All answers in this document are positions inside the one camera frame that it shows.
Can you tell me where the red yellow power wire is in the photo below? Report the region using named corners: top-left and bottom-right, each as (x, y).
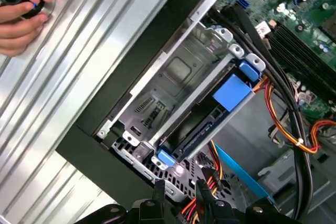
top-left (181, 141), bottom-right (225, 224)

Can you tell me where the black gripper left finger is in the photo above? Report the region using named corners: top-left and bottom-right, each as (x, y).
top-left (75, 178), bottom-right (166, 224)

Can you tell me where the orange wire bundle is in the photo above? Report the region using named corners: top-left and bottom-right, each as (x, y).
top-left (251, 74), bottom-right (336, 154)

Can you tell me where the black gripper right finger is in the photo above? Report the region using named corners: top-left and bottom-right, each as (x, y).
top-left (196, 178), bottom-right (292, 224)

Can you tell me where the black RAM slot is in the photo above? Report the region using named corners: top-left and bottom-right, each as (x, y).
top-left (274, 23), bottom-right (336, 75)
top-left (266, 34), bottom-right (336, 93)

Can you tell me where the hard disk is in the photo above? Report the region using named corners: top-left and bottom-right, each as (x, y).
top-left (156, 60), bottom-right (261, 168)

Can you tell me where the blue data wire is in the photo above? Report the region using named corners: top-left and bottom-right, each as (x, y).
top-left (211, 142), bottom-right (275, 205)

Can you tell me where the black PC case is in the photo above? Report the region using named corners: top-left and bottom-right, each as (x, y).
top-left (55, 0), bottom-right (336, 224)

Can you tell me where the person's hand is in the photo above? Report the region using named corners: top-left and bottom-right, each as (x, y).
top-left (0, 0), bottom-right (63, 57)

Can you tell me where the metal disk bay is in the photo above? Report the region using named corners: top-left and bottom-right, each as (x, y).
top-left (96, 20), bottom-right (266, 180)

